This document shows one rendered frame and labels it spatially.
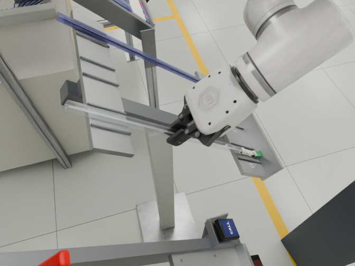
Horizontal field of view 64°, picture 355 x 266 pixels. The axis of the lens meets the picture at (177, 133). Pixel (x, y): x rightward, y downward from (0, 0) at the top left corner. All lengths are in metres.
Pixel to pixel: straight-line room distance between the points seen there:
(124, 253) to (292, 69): 0.36
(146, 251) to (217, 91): 0.28
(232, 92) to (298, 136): 1.33
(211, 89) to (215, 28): 1.87
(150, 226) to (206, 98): 1.01
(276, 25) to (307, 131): 1.38
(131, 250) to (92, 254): 0.07
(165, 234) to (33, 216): 0.65
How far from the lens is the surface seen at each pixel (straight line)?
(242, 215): 1.47
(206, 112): 0.48
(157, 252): 0.49
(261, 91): 0.46
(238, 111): 0.46
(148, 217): 1.43
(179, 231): 1.40
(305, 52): 0.46
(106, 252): 0.44
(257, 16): 0.49
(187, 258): 0.55
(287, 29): 0.46
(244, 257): 0.66
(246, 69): 0.46
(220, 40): 2.23
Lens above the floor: 1.37
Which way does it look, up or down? 56 degrees down
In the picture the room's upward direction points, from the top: straight up
